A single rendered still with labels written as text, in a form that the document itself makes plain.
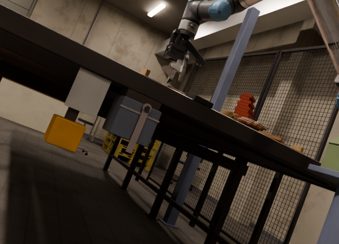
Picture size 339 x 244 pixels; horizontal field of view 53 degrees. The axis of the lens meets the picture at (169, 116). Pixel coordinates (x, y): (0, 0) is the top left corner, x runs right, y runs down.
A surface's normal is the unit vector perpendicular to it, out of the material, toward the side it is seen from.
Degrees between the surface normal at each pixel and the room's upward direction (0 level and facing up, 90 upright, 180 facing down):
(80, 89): 90
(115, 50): 90
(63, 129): 90
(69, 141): 90
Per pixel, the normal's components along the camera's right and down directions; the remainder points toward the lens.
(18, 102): 0.35, 0.07
